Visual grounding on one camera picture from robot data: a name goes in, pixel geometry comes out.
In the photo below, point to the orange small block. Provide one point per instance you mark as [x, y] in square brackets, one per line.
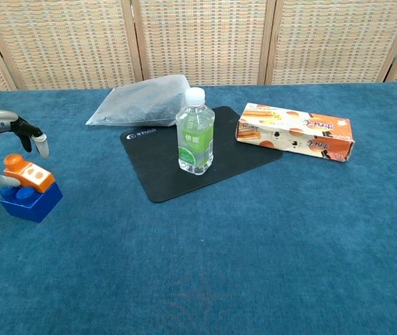
[32, 176]

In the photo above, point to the blue plastic block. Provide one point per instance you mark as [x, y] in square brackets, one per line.
[34, 206]

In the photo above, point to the clear bag of dark contents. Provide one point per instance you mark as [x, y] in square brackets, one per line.
[142, 103]

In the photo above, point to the black mouse pad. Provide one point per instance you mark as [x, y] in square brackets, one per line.
[156, 167]

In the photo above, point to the clear water bottle green label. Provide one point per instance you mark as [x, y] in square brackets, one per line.
[195, 139]

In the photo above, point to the blue tablecloth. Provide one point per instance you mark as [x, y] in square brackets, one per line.
[198, 261]

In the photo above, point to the orange biscuit box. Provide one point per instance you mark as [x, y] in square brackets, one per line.
[299, 132]

